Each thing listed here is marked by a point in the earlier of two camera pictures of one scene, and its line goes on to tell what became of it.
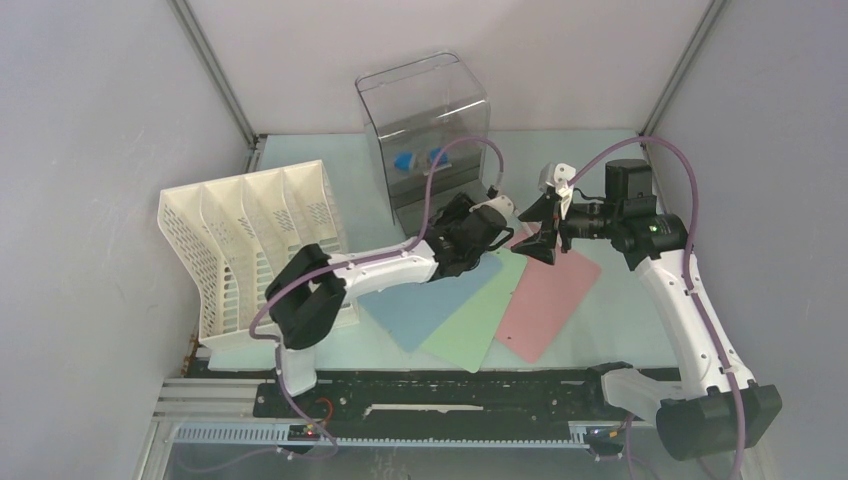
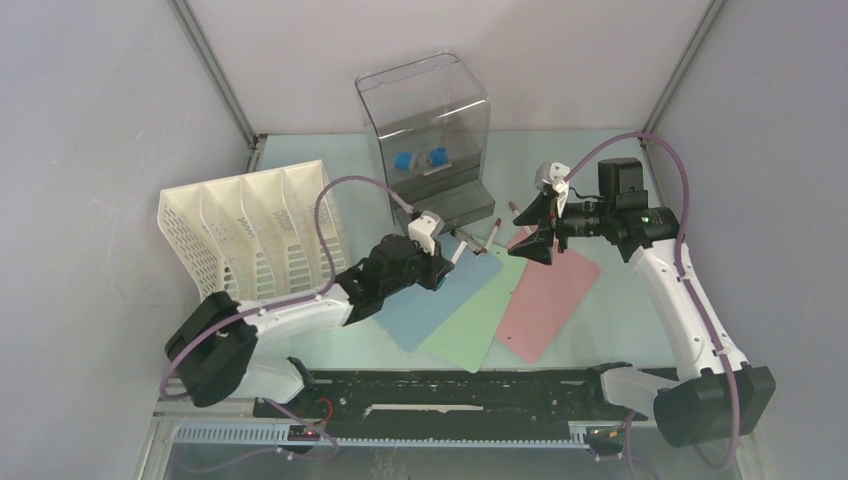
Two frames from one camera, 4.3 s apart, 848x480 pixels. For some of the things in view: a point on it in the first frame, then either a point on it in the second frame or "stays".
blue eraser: [443, 161] stays
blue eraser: [402, 160] stays
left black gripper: [458, 207] to [436, 266]
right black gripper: [541, 246] stays
